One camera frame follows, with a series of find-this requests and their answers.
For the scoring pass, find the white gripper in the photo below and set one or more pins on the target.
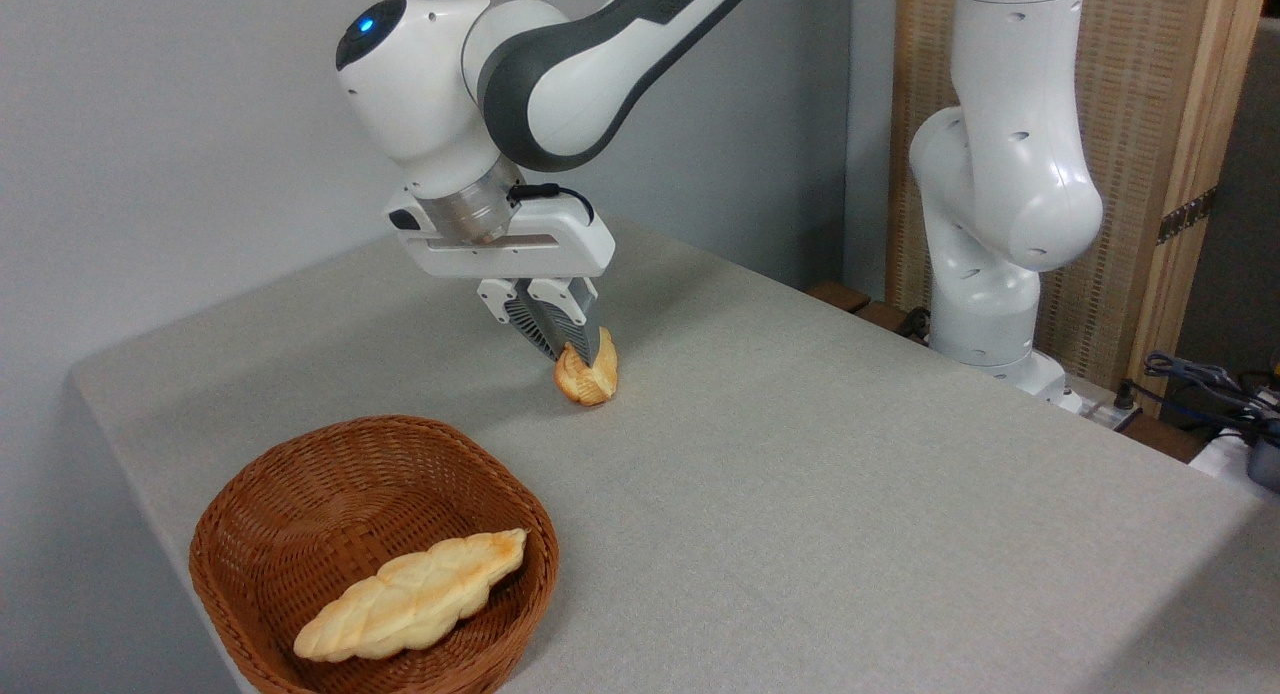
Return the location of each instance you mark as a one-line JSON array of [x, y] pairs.
[[560, 244]]

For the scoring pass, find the small golden bread roll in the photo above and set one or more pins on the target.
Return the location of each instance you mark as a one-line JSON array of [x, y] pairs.
[[590, 382]]

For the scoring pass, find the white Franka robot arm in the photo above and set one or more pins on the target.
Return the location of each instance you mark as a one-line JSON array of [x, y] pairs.
[[1000, 174]]

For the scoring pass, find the long braided bread loaf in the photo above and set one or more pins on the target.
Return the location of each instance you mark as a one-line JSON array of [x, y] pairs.
[[420, 594]]

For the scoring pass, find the brown wicker basket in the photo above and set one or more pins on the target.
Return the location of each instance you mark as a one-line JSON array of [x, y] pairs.
[[300, 494]]

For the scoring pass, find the brown wooden base board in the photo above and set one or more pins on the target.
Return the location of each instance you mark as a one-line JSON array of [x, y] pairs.
[[850, 299]]

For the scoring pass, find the wooden woven folding screen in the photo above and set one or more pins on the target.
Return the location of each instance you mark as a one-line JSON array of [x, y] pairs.
[[1140, 74]]

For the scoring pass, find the black metal screen hinge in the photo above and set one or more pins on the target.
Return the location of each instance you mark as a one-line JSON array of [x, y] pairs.
[[1186, 217]]

